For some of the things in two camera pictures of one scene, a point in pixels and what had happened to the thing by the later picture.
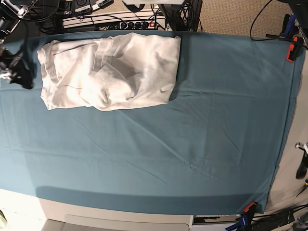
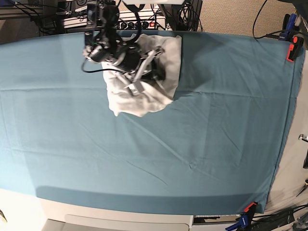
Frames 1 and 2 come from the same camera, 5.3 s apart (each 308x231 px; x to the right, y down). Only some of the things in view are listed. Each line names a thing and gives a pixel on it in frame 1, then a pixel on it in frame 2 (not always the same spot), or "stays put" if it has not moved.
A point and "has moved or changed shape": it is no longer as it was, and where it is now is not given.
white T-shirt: x=122 y=71 has moved or changed shape
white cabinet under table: x=61 y=216 stays put
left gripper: x=21 y=74 to x=137 y=64
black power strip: x=131 y=25 stays put
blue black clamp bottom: x=243 y=224 stays put
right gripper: x=302 y=170 to x=304 y=138
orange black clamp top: x=296 y=49 stays put
